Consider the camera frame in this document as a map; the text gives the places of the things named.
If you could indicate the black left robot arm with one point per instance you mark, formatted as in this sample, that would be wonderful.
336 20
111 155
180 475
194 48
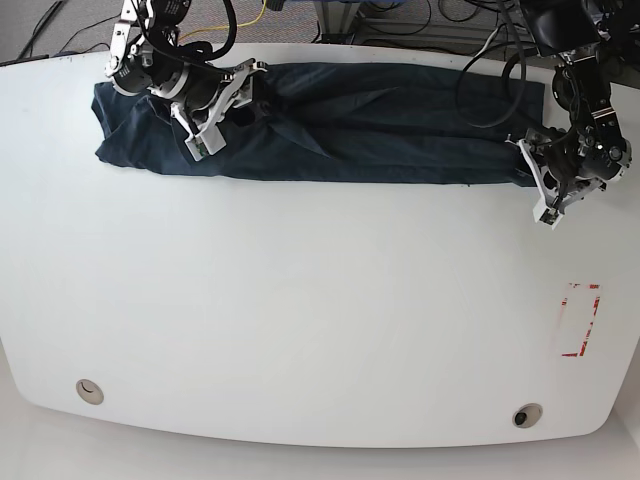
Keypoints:
565 29

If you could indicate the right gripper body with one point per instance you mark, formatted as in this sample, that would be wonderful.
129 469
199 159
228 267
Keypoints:
201 100

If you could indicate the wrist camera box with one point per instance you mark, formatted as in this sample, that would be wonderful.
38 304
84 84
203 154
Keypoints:
206 143
546 215

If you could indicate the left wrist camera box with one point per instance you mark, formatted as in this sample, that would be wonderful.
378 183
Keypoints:
546 215

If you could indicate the red tape rectangle marking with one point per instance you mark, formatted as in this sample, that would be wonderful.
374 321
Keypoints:
578 313

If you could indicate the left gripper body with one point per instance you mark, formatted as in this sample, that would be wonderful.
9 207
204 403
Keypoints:
557 166

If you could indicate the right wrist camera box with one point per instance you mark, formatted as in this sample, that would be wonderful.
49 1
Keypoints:
206 143

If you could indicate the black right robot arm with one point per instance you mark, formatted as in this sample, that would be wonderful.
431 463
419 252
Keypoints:
146 54

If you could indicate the table cable grommet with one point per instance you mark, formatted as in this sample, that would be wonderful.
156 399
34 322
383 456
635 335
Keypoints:
89 392
527 416

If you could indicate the dark navy t-shirt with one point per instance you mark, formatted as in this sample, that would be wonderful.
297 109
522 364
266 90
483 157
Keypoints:
356 123

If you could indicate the right table cable grommet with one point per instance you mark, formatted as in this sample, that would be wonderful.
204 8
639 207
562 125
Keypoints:
527 416

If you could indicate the left table cable grommet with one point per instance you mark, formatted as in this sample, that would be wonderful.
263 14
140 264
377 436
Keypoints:
89 392

